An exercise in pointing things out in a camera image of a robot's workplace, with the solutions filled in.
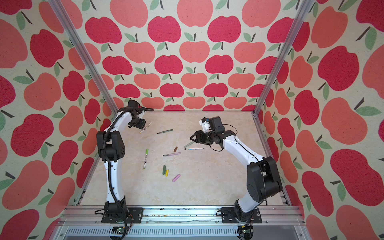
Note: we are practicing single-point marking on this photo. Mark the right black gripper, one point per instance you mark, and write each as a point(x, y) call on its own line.
point(198, 137)

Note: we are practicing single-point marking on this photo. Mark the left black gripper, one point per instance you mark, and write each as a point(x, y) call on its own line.
point(141, 125)

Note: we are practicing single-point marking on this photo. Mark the white pen light green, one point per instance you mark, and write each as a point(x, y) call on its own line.
point(146, 159)

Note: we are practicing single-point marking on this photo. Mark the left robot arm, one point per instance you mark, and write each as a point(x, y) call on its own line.
point(111, 150)

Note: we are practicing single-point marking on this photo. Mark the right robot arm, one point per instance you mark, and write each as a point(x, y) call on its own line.
point(263, 178)

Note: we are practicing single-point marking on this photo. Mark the pink pen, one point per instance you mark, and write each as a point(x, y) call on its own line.
point(172, 154)

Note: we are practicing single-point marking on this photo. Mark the dark green pen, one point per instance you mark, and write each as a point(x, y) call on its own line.
point(166, 131)

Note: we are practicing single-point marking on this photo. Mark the pink pen cap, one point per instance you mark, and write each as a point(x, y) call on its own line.
point(176, 178)

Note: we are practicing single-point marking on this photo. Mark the dark green pen cap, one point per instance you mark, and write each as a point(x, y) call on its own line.
point(164, 169)

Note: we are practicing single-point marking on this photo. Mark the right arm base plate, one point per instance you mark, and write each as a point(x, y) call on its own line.
point(235, 215)

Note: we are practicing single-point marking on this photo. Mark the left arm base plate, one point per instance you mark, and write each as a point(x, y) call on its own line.
point(116, 216)

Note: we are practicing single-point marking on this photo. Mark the aluminium front rail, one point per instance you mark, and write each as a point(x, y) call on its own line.
point(184, 223)

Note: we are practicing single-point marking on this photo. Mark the right aluminium corner post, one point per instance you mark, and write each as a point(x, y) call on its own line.
point(301, 15)

